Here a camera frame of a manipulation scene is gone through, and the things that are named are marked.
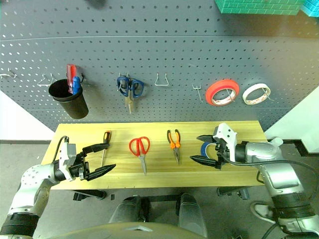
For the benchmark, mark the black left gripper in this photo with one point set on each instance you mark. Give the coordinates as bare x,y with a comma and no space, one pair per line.
77,169

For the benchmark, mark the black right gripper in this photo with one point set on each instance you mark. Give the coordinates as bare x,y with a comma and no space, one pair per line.
223,152

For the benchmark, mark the blue tape roll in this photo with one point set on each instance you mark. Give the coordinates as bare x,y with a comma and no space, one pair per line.
203,149

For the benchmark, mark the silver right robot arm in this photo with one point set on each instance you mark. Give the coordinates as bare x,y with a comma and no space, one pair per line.
281,174

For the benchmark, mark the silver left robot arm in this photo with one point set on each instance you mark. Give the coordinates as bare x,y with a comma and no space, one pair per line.
32,176

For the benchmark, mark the red and blue tools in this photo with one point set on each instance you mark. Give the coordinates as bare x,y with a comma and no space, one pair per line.
71,74

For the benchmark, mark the dark grey metal pegboard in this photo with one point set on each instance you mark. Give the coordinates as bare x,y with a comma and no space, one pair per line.
174,49

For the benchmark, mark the black table foot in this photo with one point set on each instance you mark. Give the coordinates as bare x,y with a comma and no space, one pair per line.
87,194
231,193

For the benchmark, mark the metal double prong hook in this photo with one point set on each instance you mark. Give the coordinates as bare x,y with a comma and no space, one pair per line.
11,73
123,74
199,93

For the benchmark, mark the black plastic cup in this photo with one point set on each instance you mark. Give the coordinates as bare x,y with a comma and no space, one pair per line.
74,107

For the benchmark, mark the grey rounded shape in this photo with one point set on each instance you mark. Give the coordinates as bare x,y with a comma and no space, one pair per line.
192,214
124,211

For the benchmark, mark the red tape roll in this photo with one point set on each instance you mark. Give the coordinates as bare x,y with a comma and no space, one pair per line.
211,90

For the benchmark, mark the white tape roll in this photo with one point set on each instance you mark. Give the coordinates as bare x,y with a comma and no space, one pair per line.
249,93

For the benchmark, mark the olive rounded shape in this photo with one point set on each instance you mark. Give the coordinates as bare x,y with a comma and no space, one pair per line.
112,232

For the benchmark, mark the white grey shoe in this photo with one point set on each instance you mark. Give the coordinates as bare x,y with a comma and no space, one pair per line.
261,211

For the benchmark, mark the green brick pattern box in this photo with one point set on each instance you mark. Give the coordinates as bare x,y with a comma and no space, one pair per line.
249,6

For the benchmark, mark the teal brick pattern box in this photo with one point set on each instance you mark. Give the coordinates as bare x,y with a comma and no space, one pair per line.
312,7

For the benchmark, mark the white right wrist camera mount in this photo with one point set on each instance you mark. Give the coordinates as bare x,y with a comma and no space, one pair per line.
225,134

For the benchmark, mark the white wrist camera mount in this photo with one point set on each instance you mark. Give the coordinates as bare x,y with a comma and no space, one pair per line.
225,134
67,154

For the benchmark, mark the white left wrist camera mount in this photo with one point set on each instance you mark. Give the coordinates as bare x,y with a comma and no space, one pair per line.
67,154

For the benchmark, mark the black frame between rounded shapes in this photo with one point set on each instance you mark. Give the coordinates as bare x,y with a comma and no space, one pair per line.
162,198

